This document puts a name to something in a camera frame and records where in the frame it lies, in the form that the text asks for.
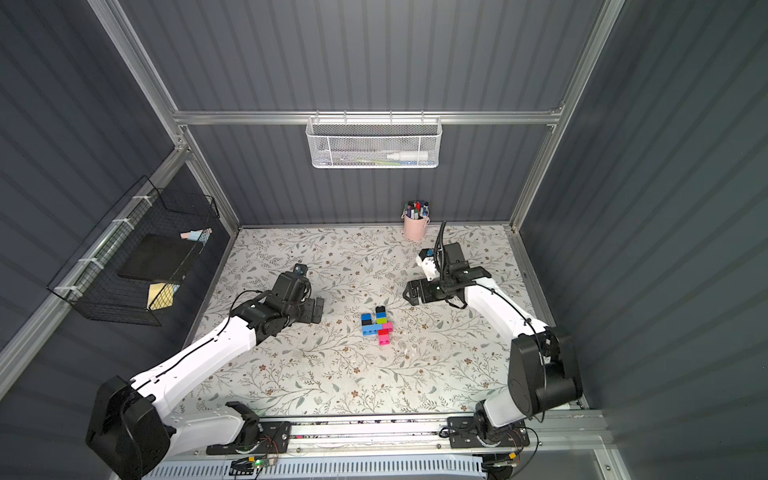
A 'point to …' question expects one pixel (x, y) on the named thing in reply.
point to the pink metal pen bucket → (415, 229)
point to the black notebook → (160, 258)
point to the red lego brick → (383, 332)
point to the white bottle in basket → (410, 155)
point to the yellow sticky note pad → (160, 295)
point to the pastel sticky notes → (192, 235)
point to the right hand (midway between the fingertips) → (417, 293)
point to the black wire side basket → (90, 280)
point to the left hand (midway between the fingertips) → (308, 303)
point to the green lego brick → (382, 320)
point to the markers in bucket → (416, 209)
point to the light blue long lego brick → (373, 329)
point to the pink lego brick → (386, 339)
